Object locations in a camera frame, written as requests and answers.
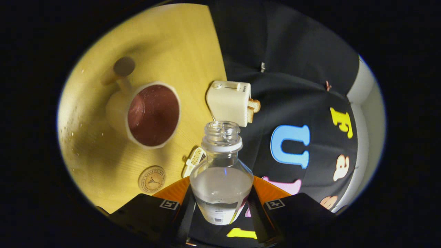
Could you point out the white clip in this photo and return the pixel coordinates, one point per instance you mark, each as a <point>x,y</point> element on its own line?
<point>263,67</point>

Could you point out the white divided condiment dish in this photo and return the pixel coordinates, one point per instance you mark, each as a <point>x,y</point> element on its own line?
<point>194,159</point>

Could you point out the clear plastic juice bottle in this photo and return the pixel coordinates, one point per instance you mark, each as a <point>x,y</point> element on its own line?
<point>222,189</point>

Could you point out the round cork coaster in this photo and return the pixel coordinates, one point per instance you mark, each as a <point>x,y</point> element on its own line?
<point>152,179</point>

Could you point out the pink clothespin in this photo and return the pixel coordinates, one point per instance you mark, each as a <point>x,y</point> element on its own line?
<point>328,85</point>

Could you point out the toast slice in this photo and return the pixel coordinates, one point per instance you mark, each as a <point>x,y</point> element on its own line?
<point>255,103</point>
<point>250,116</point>

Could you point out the wooden table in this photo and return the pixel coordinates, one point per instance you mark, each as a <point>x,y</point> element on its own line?
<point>155,41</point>

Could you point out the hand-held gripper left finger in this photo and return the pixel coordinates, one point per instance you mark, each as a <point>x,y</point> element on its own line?
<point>186,220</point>

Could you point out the white toaster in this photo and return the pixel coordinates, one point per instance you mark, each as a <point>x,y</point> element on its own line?
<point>227,103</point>

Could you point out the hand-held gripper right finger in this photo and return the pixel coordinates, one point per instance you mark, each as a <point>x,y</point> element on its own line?
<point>259,217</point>

